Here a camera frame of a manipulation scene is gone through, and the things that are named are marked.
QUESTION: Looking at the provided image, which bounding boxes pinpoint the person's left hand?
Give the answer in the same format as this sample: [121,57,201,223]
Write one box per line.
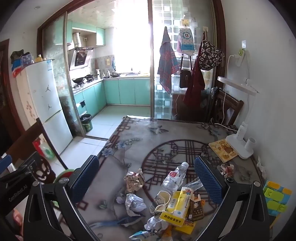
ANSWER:
[12,208,24,232]

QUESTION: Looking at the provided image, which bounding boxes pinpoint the turquoise lower kitchen cabinets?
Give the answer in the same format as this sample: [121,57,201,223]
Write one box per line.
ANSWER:
[73,77,151,121]

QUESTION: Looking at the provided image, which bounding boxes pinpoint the steel range hood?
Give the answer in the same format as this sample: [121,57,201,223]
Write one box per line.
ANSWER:
[69,32,94,71]

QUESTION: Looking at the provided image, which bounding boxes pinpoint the turquoise upper kitchen cabinets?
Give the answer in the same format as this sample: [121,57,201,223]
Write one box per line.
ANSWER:
[66,20,106,47]

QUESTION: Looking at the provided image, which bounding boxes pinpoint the beige paper cup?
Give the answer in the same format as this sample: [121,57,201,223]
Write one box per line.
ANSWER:
[150,190,171,215]

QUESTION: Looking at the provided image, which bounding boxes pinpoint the flat yellow small box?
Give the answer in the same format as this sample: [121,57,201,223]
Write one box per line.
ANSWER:
[174,220,197,235]

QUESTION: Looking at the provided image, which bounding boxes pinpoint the clear plastic wrapper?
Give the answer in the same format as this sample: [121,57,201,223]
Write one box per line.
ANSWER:
[185,177,205,192]

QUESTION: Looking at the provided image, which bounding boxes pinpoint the long yellow carton box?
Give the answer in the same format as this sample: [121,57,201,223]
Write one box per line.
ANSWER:
[159,186,195,226]

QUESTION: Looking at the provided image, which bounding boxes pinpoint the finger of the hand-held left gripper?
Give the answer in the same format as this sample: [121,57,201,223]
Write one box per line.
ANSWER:
[0,154,17,174]

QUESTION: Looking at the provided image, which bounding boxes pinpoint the yellow green blue toy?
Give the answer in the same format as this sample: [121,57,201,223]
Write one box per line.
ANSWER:
[262,180,293,217]

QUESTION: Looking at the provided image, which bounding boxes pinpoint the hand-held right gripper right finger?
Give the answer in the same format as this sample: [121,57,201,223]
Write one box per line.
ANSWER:
[194,156,270,241]

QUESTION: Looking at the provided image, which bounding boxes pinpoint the white crumpled tissue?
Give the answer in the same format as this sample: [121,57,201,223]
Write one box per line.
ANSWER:
[144,215,169,232]

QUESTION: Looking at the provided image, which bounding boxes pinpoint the dark cloth bundle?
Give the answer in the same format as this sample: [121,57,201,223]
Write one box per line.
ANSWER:
[10,49,30,65]

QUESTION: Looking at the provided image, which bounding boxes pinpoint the turquoise kitchen cabinets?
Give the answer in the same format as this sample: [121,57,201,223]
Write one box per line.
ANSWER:
[73,77,151,121]
[66,20,106,47]

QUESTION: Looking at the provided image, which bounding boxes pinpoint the green kitchen waste bin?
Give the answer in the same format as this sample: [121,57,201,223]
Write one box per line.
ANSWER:
[80,113,93,132]

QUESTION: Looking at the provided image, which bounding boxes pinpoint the sliding glass door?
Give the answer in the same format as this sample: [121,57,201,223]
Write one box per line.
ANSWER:
[148,0,220,121]
[43,16,86,138]

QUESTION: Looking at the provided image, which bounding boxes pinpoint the carved dark wooden chair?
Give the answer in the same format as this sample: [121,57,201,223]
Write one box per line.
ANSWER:
[7,118,69,184]

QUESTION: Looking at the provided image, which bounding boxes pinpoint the floral patterned dining table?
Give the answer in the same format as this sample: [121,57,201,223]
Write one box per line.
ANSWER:
[76,115,266,241]

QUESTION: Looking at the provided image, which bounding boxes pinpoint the clear plastic container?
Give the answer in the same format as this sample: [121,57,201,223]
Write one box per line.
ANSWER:
[21,53,32,66]

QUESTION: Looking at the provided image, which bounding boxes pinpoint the red white crumpled wrapper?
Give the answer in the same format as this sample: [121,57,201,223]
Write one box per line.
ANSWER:
[218,163,235,178]

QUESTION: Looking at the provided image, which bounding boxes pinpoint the white desk lamp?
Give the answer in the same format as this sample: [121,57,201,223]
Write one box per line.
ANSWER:
[217,76,260,159]

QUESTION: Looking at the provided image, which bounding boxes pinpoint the plain dark wooden chair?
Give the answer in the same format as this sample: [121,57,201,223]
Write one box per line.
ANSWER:
[209,87,244,127]

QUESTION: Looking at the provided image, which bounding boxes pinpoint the red bin with green rim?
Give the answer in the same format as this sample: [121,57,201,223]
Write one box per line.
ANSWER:
[51,169,75,186]

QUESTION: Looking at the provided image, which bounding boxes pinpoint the white crumpled paper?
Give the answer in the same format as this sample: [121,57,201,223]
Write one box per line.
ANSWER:
[125,193,147,217]

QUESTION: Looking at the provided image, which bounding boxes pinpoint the plaid towel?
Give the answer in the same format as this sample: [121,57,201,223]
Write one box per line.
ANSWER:
[157,27,180,94]

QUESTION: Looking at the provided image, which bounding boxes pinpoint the white wall charger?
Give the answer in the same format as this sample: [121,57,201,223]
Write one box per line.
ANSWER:
[232,49,246,67]

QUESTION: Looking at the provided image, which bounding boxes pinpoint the white refrigerator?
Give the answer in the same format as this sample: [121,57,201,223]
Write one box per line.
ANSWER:
[16,59,73,156]

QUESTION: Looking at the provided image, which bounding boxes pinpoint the blue white crumpled wrapper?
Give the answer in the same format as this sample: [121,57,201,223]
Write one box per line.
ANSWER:
[128,230,153,241]

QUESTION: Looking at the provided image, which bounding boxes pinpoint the clear plastic water bottle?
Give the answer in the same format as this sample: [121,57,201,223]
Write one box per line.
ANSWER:
[161,162,189,194]

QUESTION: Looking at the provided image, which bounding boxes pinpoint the dark printed small box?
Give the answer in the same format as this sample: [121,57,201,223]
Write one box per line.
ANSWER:
[185,193,206,221]

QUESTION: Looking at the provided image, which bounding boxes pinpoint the letter print fabric bag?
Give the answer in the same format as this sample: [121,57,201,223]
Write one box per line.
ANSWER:
[199,40,225,71]

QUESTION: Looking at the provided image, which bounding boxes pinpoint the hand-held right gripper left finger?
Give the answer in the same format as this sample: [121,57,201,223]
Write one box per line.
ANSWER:
[23,155,102,241]

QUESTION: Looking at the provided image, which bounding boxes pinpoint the dark red apron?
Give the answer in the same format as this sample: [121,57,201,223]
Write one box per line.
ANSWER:
[183,32,207,107]

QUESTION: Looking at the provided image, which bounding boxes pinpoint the black handbag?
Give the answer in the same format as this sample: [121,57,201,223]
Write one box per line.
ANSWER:
[179,56,192,88]

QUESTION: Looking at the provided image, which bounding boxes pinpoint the brown paper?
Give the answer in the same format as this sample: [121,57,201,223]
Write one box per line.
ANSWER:
[124,169,146,193]

